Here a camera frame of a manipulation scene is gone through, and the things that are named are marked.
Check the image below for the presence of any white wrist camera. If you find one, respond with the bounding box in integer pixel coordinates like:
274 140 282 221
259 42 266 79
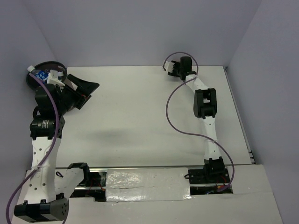
163 61 175 73
47 70 65 90

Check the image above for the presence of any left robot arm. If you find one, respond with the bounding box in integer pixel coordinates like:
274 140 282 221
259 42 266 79
14 74 99 223

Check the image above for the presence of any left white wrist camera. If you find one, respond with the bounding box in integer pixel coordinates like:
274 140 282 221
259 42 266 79
47 70 65 90

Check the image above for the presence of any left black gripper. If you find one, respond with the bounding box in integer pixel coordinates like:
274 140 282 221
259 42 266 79
55 74 99 115

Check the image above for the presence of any brown round waste bin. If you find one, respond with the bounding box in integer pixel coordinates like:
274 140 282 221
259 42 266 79
26 61 80 112

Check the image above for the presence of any blue label bottle white cap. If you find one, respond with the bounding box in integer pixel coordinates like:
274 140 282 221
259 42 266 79
57 71 64 79

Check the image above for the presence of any purple cable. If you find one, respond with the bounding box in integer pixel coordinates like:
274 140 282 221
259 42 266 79
163 51 235 193
5 73 59 224

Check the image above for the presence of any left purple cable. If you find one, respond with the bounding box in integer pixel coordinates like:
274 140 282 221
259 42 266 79
5 73 59 224

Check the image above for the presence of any metal base rail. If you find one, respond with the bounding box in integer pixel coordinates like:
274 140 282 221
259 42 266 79
62 165 234 203

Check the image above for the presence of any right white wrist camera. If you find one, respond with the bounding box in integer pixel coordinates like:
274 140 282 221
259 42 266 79
163 61 175 73

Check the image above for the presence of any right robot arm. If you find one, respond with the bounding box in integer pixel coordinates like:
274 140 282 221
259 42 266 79
163 55 227 183

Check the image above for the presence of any silver foil tape sheet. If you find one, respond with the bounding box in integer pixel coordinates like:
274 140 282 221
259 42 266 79
106 168 191 202

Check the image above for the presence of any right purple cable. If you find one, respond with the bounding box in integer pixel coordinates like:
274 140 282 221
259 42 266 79
163 51 235 193

